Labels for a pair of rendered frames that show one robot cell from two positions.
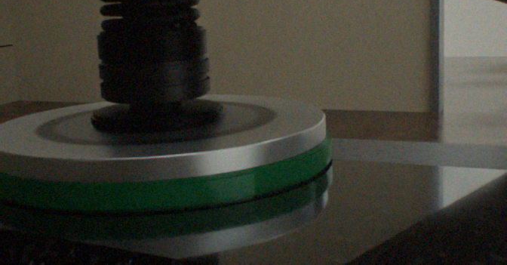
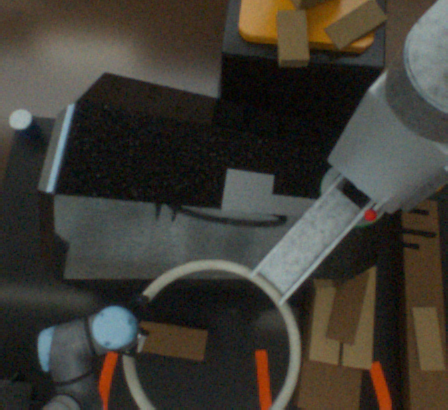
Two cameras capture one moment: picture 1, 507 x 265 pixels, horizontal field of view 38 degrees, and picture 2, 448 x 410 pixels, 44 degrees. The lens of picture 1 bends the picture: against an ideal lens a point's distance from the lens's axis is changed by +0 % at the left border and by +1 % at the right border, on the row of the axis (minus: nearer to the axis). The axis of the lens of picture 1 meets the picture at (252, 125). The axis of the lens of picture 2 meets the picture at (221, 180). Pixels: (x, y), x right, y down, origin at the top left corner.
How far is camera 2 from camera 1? 1.86 m
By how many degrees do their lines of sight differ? 96
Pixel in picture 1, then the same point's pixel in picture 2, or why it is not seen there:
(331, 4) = not seen: outside the picture
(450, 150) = (298, 209)
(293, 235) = (313, 158)
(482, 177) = (291, 190)
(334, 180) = (315, 185)
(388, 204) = (303, 173)
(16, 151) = not seen: hidden behind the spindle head
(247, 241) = (318, 155)
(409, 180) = (303, 187)
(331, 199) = (312, 174)
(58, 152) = not seen: hidden behind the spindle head
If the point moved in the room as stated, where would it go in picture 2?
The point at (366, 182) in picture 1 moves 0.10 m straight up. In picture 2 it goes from (309, 185) to (315, 175)
